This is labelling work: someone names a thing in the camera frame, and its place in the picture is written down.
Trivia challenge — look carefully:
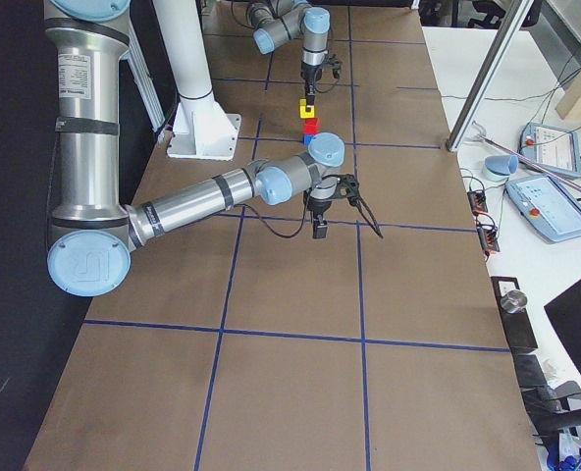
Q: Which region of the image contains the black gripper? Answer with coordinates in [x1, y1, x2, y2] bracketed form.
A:
[300, 62, 323, 106]
[303, 187, 336, 239]

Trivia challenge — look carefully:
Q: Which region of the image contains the yellow wooden block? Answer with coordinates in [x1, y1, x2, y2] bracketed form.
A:
[299, 98, 316, 120]

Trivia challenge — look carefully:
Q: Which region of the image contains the red wooden block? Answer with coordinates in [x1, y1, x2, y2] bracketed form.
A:
[303, 117, 320, 135]

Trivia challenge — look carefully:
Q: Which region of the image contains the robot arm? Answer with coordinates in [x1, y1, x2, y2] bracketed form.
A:
[44, 1, 344, 297]
[245, 1, 331, 111]

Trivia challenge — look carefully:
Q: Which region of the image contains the brown paper table cover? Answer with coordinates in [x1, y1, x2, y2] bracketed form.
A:
[25, 6, 540, 470]

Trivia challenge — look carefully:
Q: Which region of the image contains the orange black connector box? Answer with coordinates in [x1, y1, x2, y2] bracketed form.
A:
[467, 189, 488, 215]

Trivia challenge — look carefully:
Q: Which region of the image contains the long grabber stick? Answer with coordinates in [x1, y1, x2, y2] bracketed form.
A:
[471, 121, 581, 193]

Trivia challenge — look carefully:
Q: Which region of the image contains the mint green tape roll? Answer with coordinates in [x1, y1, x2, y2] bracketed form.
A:
[482, 167, 511, 183]

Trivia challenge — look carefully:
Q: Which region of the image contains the light blue cup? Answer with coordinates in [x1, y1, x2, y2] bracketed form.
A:
[484, 154, 519, 177]

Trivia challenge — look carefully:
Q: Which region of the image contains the metal cup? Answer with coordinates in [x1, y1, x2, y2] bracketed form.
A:
[500, 289, 528, 314]

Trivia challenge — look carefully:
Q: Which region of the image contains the near teach pendant tablet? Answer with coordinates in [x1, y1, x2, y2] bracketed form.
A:
[505, 175, 581, 243]

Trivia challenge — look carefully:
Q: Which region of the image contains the teach pendant tablet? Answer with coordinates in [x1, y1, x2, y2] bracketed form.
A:
[505, 175, 581, 243]
[519, 123, 581, 179]

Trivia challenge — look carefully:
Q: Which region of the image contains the black box on table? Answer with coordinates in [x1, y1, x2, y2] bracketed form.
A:
[491, 276, 538, 354]

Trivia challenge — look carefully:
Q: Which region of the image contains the far teach pendant tablet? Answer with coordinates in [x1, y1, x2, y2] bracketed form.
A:
[519, 123, 581, 179]

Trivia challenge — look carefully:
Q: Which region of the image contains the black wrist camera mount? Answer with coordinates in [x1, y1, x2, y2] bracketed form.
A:
[331, 174, 360, 207]
[322, 54, 342, 82]

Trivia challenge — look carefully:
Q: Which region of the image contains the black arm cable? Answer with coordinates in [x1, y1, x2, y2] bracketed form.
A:
[231, 0, 345, 94]
[240, 172, 385, 240]

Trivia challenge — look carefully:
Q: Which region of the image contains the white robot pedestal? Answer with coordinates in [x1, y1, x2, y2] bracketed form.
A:
[153, 0, 241, 161]

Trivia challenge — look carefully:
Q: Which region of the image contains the aluminium frame post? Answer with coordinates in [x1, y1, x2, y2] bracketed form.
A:
[446, 0, 534, 152]

